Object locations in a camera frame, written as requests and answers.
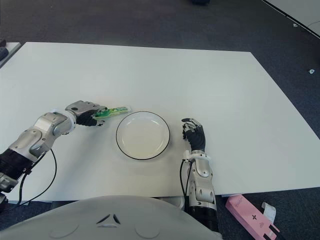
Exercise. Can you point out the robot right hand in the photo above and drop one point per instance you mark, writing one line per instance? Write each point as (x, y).
(197, 137)

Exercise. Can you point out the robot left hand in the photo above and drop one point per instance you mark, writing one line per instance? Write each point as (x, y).
(80, 107)

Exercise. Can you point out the green toothpaste tube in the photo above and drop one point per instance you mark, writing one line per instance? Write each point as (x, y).
(117, 110)

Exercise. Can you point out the robot left arm silver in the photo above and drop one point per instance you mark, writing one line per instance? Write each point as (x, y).
(37, 135)

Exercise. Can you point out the robot right arm silver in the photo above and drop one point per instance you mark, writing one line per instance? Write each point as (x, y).
(202, 185)

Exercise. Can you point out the white plate black rim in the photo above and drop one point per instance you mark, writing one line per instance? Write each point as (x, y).
(143, 136)

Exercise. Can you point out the pink cardboard box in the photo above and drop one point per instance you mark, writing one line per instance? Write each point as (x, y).
(250, 215)

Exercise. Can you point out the white paper tag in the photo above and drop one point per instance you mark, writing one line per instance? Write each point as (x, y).
(268, 211)

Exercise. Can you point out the grey robot torso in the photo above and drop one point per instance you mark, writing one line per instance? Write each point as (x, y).
(112, 220)

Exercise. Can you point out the white desk with dark edge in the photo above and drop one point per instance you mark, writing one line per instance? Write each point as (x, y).
(300, 12)

